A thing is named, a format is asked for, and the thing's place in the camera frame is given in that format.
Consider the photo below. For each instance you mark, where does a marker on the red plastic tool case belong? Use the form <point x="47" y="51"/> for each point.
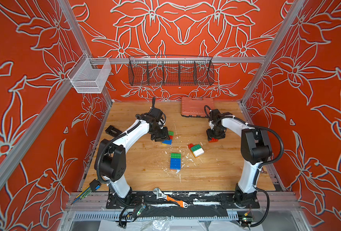
<point x="194" y="107"/>

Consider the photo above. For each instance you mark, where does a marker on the hex key set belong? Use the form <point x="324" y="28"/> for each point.
<point x="92" y="187"/>

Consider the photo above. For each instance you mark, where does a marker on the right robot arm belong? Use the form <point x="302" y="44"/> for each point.
<point x="256" y="151"/>

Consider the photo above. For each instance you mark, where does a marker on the black wire basket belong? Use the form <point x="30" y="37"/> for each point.
<point x="170" y="70"/>

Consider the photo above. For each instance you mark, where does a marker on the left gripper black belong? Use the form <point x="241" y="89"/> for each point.
<point x="164" y="135"/>

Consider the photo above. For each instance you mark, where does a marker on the clear plastic bin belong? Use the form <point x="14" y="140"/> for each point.
<point x="89" y="75"/>

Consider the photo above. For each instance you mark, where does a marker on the white lego brick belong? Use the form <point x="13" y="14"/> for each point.
<point x="198" y="152"/>

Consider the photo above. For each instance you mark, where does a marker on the small black box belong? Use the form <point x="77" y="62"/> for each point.
<point x="113" y="131"/>

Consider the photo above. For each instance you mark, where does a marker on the blue lego brick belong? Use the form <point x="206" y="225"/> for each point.
<point x="167" y="142"/>
<point x="175" y="166"/>
<point x="175" y="161"/>

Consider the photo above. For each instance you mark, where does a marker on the orange handled adjustable wrench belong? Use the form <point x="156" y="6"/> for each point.
<point x="161" y="195"/>

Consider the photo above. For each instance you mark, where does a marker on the blue lego brick front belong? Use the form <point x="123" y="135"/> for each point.
<point x="175" y="166"/>

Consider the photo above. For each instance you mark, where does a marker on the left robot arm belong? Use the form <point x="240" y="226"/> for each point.
<point x="110" y="162"/>

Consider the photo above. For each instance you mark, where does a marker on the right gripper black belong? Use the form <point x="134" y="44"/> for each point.
<point x="211" y="134"/>

